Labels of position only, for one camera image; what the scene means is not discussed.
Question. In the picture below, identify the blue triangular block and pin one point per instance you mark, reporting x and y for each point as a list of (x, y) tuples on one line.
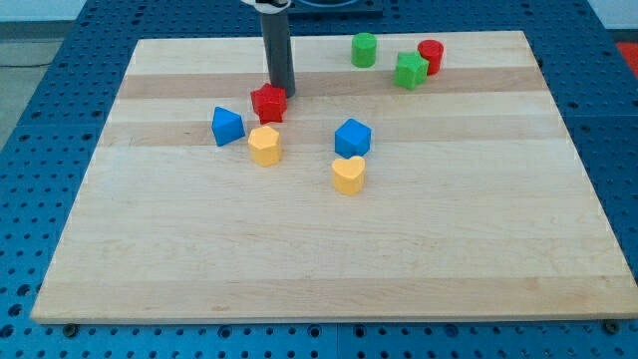
[(226, 126)]

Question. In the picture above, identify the blue cube block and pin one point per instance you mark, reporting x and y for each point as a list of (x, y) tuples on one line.
[(352, 138)]

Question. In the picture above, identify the wooden board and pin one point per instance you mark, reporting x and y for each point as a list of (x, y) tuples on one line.
[(476, 205)]

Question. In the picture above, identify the red star block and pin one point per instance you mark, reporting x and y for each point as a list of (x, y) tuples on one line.
[(269, 103)]

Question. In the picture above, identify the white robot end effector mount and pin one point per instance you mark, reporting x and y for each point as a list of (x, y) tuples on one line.
[(268, 5)]

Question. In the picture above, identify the green star block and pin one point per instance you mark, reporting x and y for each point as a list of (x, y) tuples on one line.
[(411, 70)]

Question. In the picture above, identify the red cylinder block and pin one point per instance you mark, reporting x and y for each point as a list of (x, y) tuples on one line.
[(433, 51)]

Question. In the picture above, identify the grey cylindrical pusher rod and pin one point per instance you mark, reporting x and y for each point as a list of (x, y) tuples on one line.
[(278, 50)]

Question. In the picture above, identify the yellow hexagon block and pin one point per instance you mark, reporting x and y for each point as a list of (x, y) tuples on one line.
[(264, 146)]

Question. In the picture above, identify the yellow heart block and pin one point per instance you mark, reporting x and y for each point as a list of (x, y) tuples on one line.
[(349, 175)]

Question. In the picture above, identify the green cylinder block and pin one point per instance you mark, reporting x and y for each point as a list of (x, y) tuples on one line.
[(363, 50)]

